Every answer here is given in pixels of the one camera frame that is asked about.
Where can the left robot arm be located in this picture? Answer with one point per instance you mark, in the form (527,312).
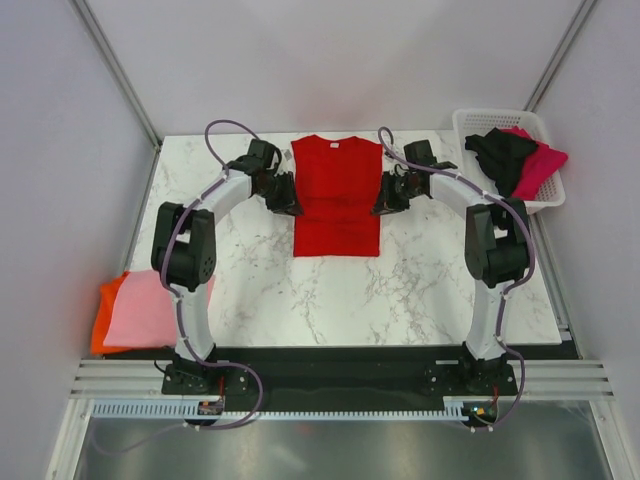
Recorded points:
(184,245)

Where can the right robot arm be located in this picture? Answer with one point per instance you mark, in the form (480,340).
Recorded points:
(498,248)

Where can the left aluminium frame post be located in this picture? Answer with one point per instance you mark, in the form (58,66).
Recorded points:
(110,59)

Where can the folded pink t shirt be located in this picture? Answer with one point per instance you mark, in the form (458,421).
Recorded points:
(143,315)

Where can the magenta t shirt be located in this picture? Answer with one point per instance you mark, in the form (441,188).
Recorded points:
(538,168)

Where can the right aluminium frame post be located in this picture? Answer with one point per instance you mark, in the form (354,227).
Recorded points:
(576,25)

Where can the folded orange t shirt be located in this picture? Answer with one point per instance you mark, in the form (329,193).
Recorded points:
(108,293)

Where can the white slotted cable duct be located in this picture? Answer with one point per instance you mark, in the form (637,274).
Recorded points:
(201,410)

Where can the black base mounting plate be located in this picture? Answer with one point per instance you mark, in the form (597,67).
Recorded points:
(341,378)

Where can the black t shirt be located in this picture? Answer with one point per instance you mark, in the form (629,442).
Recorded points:
(501,157)

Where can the aluminium frame post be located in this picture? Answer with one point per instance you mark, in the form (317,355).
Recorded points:
(576,25)
(110,59)

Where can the aluminium front rail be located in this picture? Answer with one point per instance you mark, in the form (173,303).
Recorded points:
(544,380)

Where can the red t shirt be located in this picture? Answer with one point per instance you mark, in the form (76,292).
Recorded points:
(337,183)

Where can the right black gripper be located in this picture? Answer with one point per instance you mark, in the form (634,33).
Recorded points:
(389,203)

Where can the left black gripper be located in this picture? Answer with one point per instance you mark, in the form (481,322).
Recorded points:
(287,205)

